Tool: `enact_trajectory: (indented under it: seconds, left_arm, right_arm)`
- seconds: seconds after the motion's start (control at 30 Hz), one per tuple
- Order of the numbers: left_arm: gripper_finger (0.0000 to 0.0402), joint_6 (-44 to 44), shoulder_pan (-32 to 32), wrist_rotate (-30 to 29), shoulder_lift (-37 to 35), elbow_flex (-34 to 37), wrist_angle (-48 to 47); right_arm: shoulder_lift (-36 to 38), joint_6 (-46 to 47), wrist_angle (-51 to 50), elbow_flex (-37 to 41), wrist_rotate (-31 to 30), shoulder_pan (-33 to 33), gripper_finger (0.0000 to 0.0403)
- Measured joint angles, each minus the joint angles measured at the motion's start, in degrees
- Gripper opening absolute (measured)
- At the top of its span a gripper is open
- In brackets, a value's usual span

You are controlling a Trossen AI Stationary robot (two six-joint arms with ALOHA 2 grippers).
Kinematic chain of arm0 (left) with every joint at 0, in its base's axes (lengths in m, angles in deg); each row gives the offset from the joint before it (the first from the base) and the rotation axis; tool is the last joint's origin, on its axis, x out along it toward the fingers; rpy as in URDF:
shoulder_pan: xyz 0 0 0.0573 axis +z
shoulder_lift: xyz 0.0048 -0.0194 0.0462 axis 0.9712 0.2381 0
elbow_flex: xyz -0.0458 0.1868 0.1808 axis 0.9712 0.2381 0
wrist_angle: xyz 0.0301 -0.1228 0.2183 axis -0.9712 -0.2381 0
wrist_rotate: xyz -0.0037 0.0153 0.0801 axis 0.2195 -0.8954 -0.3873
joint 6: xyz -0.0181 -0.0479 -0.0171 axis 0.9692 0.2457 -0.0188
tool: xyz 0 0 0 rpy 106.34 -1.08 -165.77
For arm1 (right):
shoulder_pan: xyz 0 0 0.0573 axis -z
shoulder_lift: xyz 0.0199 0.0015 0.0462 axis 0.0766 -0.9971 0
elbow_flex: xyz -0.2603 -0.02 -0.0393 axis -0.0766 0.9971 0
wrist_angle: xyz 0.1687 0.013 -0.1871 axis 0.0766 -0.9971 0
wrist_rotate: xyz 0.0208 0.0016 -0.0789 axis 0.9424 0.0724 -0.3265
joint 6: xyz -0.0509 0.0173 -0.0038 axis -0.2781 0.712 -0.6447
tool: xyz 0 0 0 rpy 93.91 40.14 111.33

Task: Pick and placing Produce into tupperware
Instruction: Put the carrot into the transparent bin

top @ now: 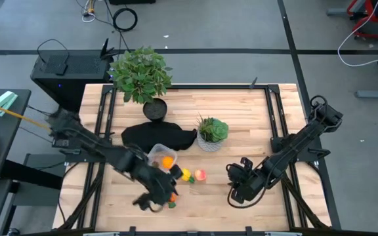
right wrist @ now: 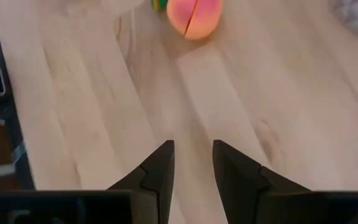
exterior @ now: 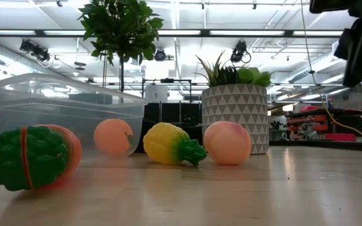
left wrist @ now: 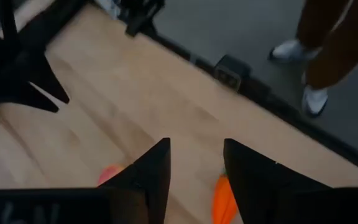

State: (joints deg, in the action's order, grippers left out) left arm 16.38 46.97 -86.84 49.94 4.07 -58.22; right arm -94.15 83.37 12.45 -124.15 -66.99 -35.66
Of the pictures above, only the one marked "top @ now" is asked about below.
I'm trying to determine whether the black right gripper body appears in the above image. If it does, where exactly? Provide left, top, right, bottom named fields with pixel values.
left=230, top=170, right=270, bottom=204

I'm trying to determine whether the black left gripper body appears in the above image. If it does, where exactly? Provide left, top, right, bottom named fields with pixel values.
left=144, top=173, right=179, bottom=206

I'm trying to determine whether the yellow toy pineapple green top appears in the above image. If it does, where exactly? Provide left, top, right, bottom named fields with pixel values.
left=180, top=167, right=196, bottom=184

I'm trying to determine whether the orange toy fruit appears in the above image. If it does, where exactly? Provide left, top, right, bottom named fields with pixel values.
left=161, top=156, right=175, bottom=170

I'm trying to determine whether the orange toy carrot green top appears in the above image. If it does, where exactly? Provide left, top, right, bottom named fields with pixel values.
left=167, top=192, right=179, bottom=209

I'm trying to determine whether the pale orange toy peach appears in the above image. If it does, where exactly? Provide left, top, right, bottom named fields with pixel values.
left=194, top=168, right=207, bottom=182

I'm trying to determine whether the clear plastic tupperware container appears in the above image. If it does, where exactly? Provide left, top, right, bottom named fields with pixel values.
left=147, top=143, right=179, bottom=172

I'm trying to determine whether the grey white triangle-pattern planter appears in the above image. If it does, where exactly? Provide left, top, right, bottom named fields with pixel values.
left=196, top=129, right=223, bottom=153

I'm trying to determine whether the black cloth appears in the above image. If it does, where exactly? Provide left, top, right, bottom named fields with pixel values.
left=121, top=121, right=198, bottom=154

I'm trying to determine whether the green succulent plant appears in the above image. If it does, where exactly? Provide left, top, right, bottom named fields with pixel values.
left=196, top=113, right=230, bottom=144

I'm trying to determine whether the black round plant pot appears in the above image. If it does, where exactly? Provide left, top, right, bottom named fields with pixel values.
left=142, top=97, right=169, bottom=121

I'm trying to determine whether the leafy green artificial tree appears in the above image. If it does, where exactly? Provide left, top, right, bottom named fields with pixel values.
left=107, top=46, right=173, bottom=105

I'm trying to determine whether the dark grey desk base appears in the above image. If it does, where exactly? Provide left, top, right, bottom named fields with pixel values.
left=0, top=153, right=67, bottom=207

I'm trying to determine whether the black computer tower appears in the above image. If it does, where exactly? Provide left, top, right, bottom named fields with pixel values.
left=30, top=49, right=115, bottom=112

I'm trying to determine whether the black wifi antenna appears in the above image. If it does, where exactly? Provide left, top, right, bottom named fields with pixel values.
left=99, top=38, right=119, bottom=60

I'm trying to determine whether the grey metal floor leg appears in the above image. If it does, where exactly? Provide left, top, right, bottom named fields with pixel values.
left=326, top=7, right=352, bottom=16
left=355, top=87, right=378, bottom=100

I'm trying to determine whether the small black device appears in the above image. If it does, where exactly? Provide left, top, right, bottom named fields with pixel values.
left=54, top=62, right=68, bottom=76

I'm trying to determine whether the black box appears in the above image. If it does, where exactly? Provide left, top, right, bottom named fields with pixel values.
left=109, top=0, right=156, bottom=5

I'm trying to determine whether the mint green stapler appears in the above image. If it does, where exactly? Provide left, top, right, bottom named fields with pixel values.
left=0, top=90, right=18, bottom=117

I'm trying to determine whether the red and black cart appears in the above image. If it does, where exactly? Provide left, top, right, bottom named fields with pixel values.
left=346, top=0, right=378, bottom=39

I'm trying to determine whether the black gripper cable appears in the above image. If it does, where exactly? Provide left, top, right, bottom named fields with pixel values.
left=226, top=185, right=267, bottom=210
left=132, top=193, right=164, bottom=213

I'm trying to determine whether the black aluminium table frame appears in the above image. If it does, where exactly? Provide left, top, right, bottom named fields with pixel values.
left=59, top=83, right=333, bottom=236

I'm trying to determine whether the white cable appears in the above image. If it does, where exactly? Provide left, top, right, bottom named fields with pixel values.
left=337, top=0, right=378, bottom=68

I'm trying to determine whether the coiled black cable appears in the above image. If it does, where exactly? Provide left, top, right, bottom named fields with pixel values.
left=112, top=7, right=138, bottom=33

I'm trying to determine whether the yellow cord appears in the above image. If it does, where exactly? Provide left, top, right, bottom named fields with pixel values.
left=0, top=98, right=51, bottom=131

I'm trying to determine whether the thin black cable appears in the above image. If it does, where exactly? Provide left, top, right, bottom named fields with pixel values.
left=37, top=38, right=70, bottom=66

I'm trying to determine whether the bundle of floor cables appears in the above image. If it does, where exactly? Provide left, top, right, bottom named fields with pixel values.
left=75, top=0, right=111, bottom=24

